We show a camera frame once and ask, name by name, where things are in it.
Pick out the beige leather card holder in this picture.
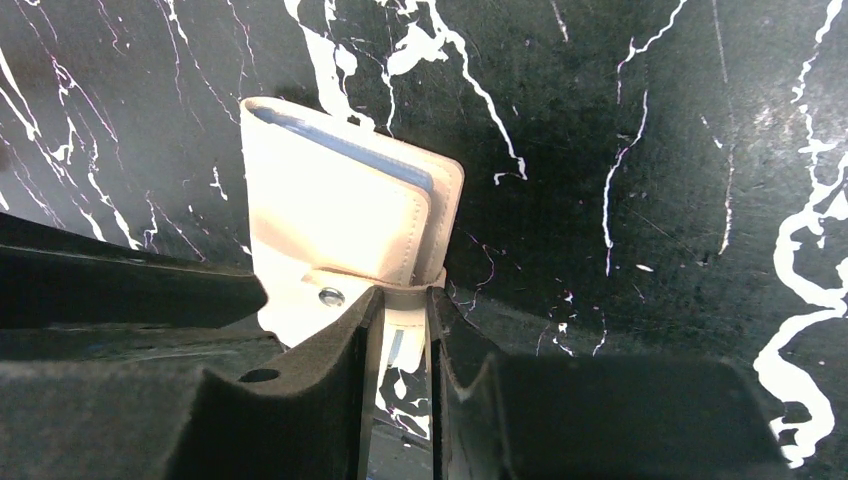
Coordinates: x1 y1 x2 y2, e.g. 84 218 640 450
240 97 464 372

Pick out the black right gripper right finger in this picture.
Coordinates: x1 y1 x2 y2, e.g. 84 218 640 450
426 287 789 479

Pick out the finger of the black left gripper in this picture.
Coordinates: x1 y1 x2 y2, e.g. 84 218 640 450
1 214 268 361

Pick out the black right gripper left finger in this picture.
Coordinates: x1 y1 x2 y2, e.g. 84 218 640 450
1 288 384 479

